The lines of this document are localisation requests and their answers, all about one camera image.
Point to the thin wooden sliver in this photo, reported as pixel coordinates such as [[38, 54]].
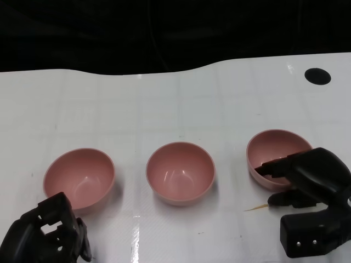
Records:
[[256, 208]]

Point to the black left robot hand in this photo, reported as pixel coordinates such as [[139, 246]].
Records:
[[24, 241]]

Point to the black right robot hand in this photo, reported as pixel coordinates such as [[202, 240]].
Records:
[[321, 172]]

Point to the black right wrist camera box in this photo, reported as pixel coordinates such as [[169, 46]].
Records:
[[310, 230]]

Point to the black round table grommet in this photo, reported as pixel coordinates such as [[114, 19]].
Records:
[[317, 76]]

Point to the pink plastic bowl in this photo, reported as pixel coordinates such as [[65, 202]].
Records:
[[79, 172], [274, 146], [179, 172]]

